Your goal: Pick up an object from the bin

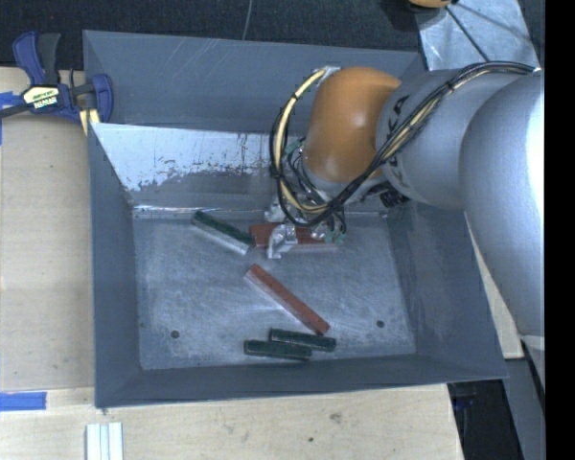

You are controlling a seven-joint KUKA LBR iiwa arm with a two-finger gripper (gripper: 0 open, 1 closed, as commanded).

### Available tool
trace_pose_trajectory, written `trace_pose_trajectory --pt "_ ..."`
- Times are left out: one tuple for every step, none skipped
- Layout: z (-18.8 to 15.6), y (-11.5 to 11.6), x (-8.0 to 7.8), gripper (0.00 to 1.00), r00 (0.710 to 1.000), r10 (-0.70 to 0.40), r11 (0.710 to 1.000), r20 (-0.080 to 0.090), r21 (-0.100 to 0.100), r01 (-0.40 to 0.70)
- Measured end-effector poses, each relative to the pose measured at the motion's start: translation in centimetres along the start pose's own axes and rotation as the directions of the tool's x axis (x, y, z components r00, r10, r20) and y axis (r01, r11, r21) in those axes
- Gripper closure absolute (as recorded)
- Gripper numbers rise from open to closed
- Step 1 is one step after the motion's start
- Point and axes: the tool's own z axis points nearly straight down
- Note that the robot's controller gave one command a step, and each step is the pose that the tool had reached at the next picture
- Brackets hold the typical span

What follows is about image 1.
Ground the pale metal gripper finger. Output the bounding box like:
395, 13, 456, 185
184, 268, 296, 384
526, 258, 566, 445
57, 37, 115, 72
264, 202, 288, 226
265, 225, 299, 261

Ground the red-brown block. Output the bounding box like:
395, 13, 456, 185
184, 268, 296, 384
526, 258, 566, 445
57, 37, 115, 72
247, 222, 339, 250
242, 263, 332, 337

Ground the dark green flat block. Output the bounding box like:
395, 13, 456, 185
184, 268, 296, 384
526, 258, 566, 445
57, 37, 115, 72
190, 209, 257, 257
267, 327, 338, 353
242, 338, 314, 362

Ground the grey metal bin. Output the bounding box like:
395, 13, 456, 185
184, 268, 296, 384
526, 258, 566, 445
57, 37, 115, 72
81, 30, 510, 409

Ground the pale wood board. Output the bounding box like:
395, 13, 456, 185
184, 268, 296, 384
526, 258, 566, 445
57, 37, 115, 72
0, 112, 98, 393

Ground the black cylinder on white bracket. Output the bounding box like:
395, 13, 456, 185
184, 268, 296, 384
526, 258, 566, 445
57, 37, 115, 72
379, 184, 410, 209

